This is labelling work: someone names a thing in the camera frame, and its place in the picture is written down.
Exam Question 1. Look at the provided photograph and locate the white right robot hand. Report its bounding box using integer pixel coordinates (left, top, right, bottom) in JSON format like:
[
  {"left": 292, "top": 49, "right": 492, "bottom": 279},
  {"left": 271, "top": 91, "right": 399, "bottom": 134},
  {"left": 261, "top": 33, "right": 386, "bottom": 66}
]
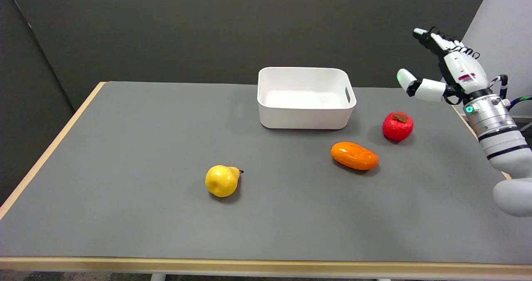
[{"left": 397, "top": 27, "right": 493, "bottom": 106}]

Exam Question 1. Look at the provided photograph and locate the red persimmon fruit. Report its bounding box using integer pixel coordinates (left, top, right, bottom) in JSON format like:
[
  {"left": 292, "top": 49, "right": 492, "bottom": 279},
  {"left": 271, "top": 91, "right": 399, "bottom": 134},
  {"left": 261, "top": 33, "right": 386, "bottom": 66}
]
[{"left": 382, "top": 112, "right": 414, "bottom": 142}]

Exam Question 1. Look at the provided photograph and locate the orange oblong fruit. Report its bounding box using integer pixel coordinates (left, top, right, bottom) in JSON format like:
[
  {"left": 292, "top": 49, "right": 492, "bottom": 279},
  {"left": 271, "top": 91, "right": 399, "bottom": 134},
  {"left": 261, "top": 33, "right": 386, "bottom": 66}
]
[{"left": 331, "top": 141, "right": 379, "bottom": 171}]

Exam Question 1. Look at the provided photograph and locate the white plastic bin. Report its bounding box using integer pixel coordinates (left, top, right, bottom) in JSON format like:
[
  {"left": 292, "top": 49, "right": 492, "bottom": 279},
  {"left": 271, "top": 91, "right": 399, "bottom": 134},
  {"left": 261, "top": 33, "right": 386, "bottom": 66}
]
[{"left": 257, "top": 67, "right": 357, "bottom": 130}]

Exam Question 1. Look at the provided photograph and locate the grey table mat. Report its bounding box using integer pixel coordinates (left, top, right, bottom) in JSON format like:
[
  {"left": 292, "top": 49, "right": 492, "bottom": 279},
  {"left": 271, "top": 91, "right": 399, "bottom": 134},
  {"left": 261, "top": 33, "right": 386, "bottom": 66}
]
[{"left": 0, "top": 81, "right": 532, "bottom": 265}]

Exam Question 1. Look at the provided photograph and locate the yellow pear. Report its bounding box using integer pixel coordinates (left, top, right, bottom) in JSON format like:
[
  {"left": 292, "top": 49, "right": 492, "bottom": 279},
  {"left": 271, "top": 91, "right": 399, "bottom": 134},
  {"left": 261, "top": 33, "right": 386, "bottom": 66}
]
[{"left": 205, "top": 165, "right": 244, "bottom": 198}]

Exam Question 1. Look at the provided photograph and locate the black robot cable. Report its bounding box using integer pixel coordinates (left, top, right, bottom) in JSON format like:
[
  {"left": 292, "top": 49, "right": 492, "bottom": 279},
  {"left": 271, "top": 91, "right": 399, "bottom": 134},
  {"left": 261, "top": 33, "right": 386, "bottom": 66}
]
[{"left": 490, "top": 75, "right": 532, "bottom": 109}]

